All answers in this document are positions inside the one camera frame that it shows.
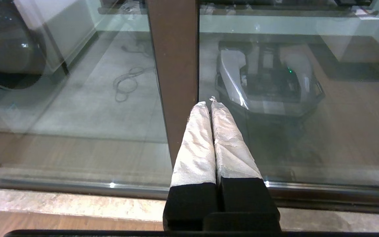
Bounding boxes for brown framed fixed glass panel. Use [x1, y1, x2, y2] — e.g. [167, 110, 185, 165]
[0, 0, 200, 200]

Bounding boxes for brown framed sliding glass door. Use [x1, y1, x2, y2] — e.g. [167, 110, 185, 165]
[140, 0, 379, 208]

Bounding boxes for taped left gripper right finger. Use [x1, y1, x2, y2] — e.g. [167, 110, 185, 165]
[209, 96, 280, 213]

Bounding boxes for grey coiled floor cable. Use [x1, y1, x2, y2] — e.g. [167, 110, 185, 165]
[113, 46, 157, 103]

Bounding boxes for door floor track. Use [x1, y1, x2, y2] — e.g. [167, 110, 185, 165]
[0, 188, 379, 216]

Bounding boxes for large black rounded object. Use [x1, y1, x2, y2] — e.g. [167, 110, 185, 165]
[0, 0, 47, 91]

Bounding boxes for grey stone railing sill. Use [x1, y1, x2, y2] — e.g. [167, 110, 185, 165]
[199, 6, 379, 17]

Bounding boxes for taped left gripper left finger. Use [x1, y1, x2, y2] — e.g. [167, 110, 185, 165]
[163, 101, 219, 231]

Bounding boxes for black metal balcony railing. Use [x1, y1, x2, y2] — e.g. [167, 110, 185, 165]
[199, 0, 372, 7]

